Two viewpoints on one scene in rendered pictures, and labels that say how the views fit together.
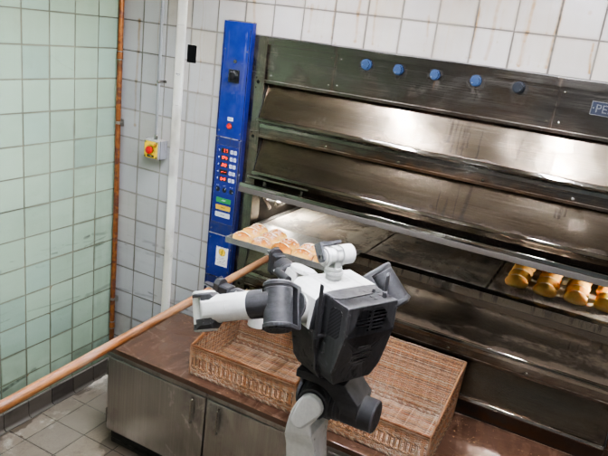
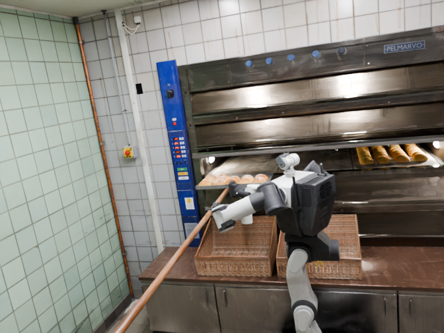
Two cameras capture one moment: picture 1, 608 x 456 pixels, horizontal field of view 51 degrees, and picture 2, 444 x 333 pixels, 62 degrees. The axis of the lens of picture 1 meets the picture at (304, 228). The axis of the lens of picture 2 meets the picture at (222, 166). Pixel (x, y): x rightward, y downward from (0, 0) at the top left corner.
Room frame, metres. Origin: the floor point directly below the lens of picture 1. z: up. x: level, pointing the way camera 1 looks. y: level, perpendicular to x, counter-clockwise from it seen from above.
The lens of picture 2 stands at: (0.05, 0.49, 1.94)
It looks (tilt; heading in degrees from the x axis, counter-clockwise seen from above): 13 degrees down; 352
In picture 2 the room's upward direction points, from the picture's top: 8 degrees counter-clockwise
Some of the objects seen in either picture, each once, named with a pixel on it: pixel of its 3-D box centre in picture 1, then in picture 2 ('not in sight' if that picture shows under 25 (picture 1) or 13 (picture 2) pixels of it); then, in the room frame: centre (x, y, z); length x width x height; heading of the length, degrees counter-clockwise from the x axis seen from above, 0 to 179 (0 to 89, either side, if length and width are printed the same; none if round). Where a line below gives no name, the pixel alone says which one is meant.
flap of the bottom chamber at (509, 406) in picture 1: (403, 356); (317, 224); (2.66, -0.54, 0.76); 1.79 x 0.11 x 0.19; 64
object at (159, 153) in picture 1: (155, 148); (130, 151); (3.27, 0.83, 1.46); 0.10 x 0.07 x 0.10; 64
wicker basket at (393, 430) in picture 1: (385, 389); (318, 244); (2.41, -0.44, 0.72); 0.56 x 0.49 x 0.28; 65
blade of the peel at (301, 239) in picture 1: (295, 243); (236, 179); (2.81, 0.03, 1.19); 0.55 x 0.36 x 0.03; 66
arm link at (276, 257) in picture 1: (280, 265); (237, 190); (2.50, 0.08, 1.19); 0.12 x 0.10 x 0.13; 30
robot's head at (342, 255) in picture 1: (337, 258); (289, 163); (1.92, -0.12, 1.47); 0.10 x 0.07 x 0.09; 126
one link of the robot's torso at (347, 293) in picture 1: (338, 322); (301, 201); (1.87, -0.15, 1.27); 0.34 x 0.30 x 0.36; 126
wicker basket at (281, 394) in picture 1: (267, 346); (238, 244); (2.67, 0.10, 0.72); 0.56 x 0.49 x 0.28; 66
